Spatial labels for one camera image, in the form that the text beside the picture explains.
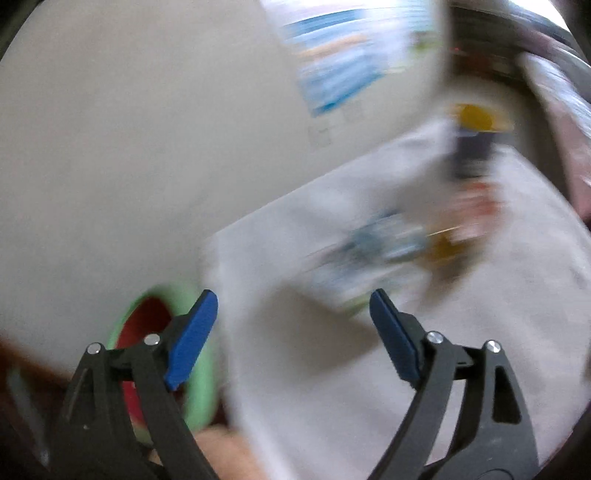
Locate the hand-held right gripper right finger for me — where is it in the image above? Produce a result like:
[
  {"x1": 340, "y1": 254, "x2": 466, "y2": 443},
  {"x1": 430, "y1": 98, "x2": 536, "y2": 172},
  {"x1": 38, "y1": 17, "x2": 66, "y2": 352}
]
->
[{"x1": 367, "y1": 288, "x2": 541, "y2": 480}]

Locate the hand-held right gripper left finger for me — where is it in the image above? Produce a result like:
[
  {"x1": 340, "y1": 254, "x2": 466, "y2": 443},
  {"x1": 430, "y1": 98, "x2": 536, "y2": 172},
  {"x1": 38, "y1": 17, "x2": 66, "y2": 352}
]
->
[{"x1": 50, "y1": 289, "x2": 219, "y2": 480}]

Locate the green bin with red inside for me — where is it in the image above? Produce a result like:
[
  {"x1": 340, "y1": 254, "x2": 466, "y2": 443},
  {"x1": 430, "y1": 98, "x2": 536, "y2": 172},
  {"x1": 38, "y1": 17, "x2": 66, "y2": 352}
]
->
[{"x1": 105, "y1": 285, "x2": 219, "y2": 432}]

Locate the white carton box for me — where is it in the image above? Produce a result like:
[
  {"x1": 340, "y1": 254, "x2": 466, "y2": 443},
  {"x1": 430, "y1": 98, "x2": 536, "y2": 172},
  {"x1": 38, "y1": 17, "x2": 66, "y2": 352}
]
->
[{"x1": 308, "y1": 213, "x2": 431, "y2": 315}]

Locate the yellow crumpled wrapper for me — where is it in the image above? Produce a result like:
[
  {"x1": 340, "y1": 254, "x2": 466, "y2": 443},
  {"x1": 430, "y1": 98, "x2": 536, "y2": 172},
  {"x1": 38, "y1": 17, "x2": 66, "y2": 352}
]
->
[{"x1": 424, "y1": 230, "x2": 468, "y2": 266}]

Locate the tan plush cushion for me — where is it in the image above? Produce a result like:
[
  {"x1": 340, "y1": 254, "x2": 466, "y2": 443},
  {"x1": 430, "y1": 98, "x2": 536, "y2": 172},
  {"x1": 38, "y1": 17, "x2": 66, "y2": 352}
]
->
[{"x1": 150, "y1": 425, "x2": 262, "y2": 480}]

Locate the pink clear wrapper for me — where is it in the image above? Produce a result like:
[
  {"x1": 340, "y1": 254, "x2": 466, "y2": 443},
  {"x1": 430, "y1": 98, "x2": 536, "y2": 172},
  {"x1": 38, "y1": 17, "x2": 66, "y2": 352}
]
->
[{"x1": 455, "y1": 181, "x2": 505, "y2": 241}]

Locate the dark mug with yellow inside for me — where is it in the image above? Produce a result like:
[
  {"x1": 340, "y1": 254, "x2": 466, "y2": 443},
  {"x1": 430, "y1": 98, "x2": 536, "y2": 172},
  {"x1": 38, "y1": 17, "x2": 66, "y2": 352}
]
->
[{"x1": 449, "y1": 103, "x2": 514, "y2": 182}]

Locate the dark shelf with items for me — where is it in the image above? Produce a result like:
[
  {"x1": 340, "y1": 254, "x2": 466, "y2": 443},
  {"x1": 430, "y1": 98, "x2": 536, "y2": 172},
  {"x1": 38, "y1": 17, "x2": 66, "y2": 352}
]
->
[{"x1": 447, "y1": 0, "x2": 591, "y2": 204}]

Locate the colourful wall poster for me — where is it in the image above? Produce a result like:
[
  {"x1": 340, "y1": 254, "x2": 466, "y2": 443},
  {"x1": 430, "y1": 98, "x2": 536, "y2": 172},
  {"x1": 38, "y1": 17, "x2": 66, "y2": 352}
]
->
[{"x1": 261, "y1": 0, "x2": 445, "y2": 117}]

